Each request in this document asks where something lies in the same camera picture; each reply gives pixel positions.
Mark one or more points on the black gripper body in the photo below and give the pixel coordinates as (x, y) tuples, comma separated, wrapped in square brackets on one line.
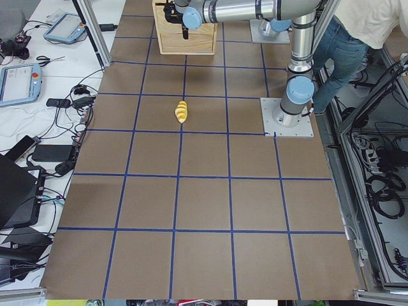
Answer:
[(185, 28)]

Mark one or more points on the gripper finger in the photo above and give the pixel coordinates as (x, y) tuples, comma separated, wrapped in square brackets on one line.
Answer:
[(185, 32)]

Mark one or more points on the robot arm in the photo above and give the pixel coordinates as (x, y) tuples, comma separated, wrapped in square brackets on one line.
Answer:
[(272, 27), (299, 86)]

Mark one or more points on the wooden drawer cabinet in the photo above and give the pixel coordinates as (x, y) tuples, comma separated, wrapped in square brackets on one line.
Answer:
[(158, 7)]

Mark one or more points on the toy bread loaf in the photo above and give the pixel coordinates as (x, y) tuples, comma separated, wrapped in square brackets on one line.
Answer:
[(181, 111)]

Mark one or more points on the far teach pendant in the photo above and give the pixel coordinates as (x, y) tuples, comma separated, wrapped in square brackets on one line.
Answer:
[(68, 29)]

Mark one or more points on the teach pendant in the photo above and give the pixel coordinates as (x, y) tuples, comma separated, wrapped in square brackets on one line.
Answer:
[(68, 29), (20, 84)]

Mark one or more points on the scissors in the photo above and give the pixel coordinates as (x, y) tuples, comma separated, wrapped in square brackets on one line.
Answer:
[(44, 60)]

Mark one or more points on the person in white shirt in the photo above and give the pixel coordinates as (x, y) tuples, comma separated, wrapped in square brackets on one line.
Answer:
[(355, 27)]

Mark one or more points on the near teach pendant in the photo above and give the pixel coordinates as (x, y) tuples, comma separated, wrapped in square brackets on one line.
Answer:
[(20, 84)]

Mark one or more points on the black power brick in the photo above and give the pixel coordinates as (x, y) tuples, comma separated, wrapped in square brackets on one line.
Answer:
[(52, 153)]

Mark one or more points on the black laptop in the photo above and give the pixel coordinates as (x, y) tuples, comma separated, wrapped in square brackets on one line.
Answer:
[(21, 189)]

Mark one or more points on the aluminium frame post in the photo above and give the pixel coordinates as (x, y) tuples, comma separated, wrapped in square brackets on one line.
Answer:
[(90, 22)]

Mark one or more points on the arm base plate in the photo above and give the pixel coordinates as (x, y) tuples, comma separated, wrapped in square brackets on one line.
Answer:
[(282, 38), (277, 123)]

